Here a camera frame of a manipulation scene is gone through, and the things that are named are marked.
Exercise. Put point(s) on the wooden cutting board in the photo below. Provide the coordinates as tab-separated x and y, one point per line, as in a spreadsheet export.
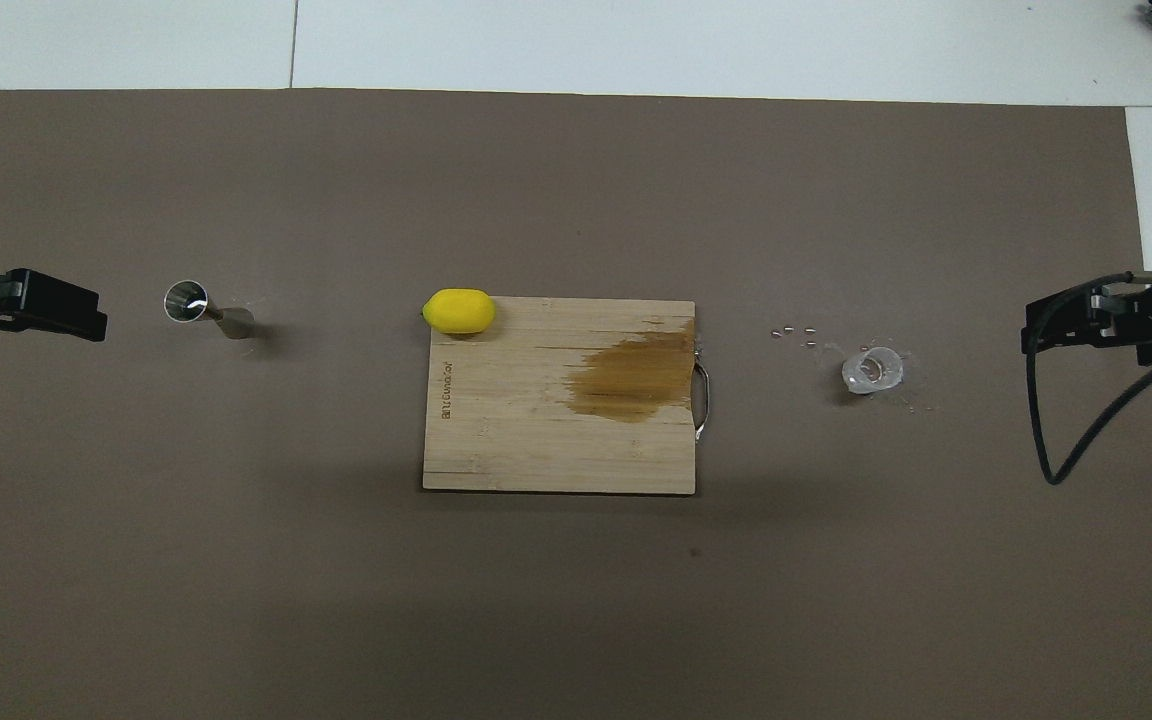
506	420

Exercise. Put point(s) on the steel double jigger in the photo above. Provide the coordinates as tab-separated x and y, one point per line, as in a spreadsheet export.
186	300

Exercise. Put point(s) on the yellow lemon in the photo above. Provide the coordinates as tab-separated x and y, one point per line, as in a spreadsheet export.
459	311

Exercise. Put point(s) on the clear plastic cup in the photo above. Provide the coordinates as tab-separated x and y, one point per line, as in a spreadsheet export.
873	370

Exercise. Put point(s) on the brown paper table mat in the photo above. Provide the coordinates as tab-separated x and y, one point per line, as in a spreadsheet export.
236	550

